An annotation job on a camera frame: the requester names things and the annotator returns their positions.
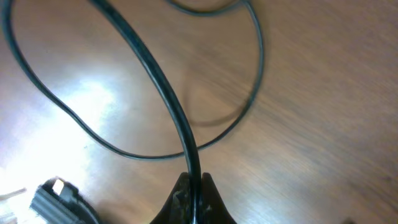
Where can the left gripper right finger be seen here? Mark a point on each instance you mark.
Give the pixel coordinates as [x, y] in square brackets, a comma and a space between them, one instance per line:
[213, 209]

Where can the black USB cable short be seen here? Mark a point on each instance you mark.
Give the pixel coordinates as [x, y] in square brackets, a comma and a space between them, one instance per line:
[190, 148]

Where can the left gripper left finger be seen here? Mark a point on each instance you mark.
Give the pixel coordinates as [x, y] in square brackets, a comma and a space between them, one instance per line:
[176, 209]

